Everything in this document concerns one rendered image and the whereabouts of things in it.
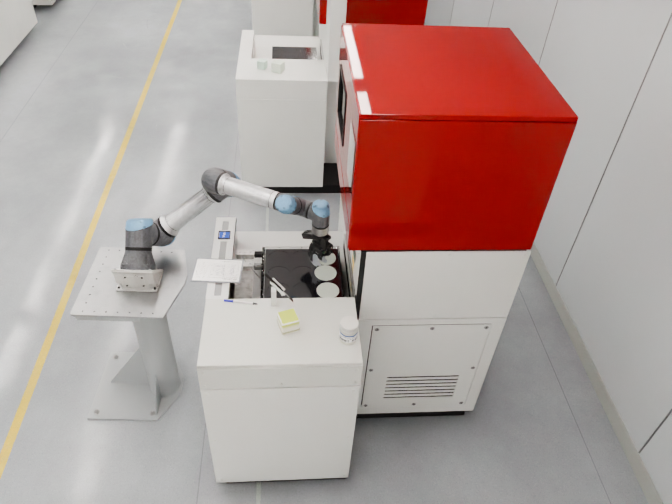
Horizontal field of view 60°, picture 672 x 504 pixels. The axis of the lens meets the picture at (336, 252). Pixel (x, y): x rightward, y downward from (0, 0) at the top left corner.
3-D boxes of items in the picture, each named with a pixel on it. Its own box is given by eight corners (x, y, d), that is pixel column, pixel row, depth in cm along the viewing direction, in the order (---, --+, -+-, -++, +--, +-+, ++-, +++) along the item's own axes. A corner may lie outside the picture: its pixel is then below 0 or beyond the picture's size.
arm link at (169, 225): (132, 229, 270) (219, 161, 255) (152, 230, 284) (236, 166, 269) (144, 251, 268) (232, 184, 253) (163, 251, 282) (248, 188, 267)
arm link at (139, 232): (118, 246, 258) (119, 216, 258) (138, 247, 271) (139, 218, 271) (141, 247, 254) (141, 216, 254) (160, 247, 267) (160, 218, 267)
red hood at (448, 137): (480, 144, 295) (509, 27, 256) (531, 250, 235) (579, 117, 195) (333, 143, 288) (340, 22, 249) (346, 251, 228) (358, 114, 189)
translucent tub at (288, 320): (294, 318, 235) (294, 306, 230) (300, 331, 230) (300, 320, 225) (276, 323, 233) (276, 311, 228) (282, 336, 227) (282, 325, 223)
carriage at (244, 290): (254, 257, 278) (254, 253, 276) (251, 314, 250) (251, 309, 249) (237, 257, 277) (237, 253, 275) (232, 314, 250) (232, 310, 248)
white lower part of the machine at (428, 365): (440, 308, 377) (465, 207, 322) (470, 420, 315) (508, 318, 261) (331, 310, 370) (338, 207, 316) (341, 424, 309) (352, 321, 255)
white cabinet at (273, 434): (334, 334, 356) (342, 231, 302) (347, 486, 284) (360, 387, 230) (228, 336, 350) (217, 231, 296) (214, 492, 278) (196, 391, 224)
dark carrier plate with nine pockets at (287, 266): (337, 249, 279) (337, 248, 278) (343, 301, 253) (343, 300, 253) (265, 249, 276) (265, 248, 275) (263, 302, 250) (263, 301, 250)
